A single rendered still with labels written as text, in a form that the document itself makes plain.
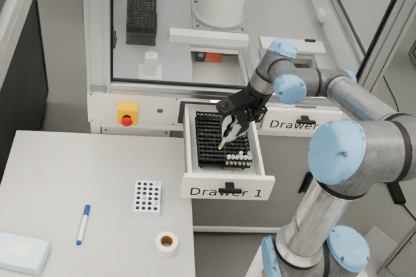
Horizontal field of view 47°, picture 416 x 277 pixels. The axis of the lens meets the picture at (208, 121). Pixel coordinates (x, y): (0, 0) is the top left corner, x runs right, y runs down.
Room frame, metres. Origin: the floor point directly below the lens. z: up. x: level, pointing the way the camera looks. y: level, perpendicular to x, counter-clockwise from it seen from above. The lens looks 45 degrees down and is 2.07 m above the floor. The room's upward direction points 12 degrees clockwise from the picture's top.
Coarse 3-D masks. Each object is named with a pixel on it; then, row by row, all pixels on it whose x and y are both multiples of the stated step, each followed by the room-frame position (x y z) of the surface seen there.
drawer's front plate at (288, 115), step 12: (276, 108) 1.30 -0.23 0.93; (288, 108) 1.31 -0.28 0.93; (300, 108) 1.33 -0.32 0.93; (264, 120) 1.28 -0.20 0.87; (276, 120) 1.29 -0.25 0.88; (288, 120) 1.30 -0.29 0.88; (312, 120) 1.32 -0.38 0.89; (324, 120) 1.33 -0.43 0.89; (336, 120) 1.34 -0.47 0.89; (312, 132) 1.33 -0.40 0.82
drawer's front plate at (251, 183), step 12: (192, 180) 0.91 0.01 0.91; (204, 180) 0.92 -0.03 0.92; (216, 180) 0.93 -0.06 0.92; (228, 180) 0.94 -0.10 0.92; (240, 180) 0.94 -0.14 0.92; (252, 180) 0.95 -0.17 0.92; (264, 180) 0.96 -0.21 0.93; (180, 192) 0.92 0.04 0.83; (192, 192) 0.91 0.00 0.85; (204, 192) 0.92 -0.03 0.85; (252, 192) 0.95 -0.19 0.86; (264, 192) 0.96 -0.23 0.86
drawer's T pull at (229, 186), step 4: (228, 184) 0.93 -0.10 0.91; (232, 184) 0.93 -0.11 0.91; (220, 188) 0.90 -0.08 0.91; (224, 188) 0.91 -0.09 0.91; (228, 188) 0.91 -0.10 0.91; (232, 188) 0.91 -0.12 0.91; (220, 192) 0.89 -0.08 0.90; (224, 192) 0.90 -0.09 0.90; (228, 192) 0.90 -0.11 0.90; (232, 192) 0.90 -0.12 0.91; (236, 192) 0.91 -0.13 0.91; (240, 192) 0.91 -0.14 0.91
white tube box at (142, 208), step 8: (136, 184) 0.94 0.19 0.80; (144, 184) 0.95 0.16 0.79; (152, 184) 0.96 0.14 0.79; (160, 184) 0.96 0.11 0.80; (136, 192) 0.91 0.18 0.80; (144, 192) 0.92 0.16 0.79; (152, 192) 0.92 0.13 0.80; (136, 200) 0.88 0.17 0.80; (144, 200) 0.88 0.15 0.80; (152, 200) 0.89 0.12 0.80; (136, 208) 0.86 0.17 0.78; (144, 208) 0.86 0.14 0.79; (152, 208) 0.86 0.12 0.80; (136, 216) 0.84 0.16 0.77; (144, 216) 0.84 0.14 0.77; (152, 216) 0.85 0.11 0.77
